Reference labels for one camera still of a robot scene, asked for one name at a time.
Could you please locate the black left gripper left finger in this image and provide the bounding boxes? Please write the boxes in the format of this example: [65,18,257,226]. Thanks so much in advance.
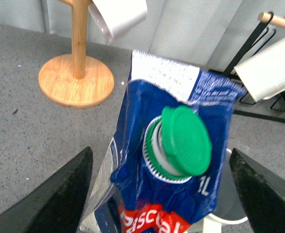
[0,147,93,233]

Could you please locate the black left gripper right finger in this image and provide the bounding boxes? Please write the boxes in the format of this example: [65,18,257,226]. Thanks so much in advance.
[229,148,285,233]

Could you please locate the cream ribbed mug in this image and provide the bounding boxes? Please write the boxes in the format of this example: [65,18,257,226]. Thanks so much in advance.
[202,149,248,233]

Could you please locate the blue white milk carton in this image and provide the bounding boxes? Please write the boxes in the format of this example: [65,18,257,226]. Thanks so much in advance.
[80,50,246,233]

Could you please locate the white cup on tree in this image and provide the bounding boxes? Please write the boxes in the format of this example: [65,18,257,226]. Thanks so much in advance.
[88,0,148,45]

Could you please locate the wooden mug tree stand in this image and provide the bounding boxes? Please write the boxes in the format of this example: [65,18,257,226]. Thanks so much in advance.
[38,0,115,108]

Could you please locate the cream mug on rack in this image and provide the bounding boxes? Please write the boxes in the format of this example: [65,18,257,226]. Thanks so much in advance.
[234,38,285,102]

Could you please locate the white curtain backdrop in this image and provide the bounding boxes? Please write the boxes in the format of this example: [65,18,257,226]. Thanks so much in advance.
[0,0,285,71]

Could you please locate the black wire mug rack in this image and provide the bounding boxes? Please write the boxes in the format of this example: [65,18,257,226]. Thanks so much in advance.
[216,12,285,123]

